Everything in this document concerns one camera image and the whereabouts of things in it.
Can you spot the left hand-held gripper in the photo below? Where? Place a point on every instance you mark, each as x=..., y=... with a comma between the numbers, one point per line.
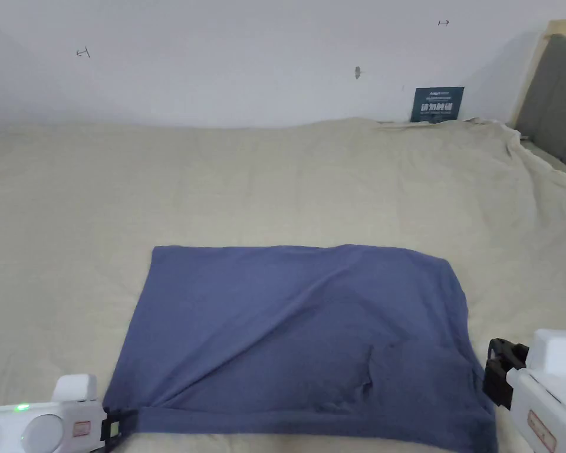
x=42, y=424

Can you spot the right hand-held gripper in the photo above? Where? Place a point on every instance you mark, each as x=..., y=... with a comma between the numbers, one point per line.
x=547, y=391

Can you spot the dark blue shirt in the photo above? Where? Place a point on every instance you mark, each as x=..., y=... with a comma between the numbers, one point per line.
x=283, y=330

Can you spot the bed with beige sheet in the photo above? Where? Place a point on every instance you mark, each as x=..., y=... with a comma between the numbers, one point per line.
x=217, y=188

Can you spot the dark teal sign card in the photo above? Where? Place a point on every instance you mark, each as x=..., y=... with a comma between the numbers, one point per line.
x=437, y=104

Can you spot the grey padded headboard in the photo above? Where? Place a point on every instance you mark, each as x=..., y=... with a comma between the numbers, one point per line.
x=556, y=94

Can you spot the light wooden headboard frame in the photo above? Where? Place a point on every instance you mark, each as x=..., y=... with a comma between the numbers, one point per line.
x=537, y=56

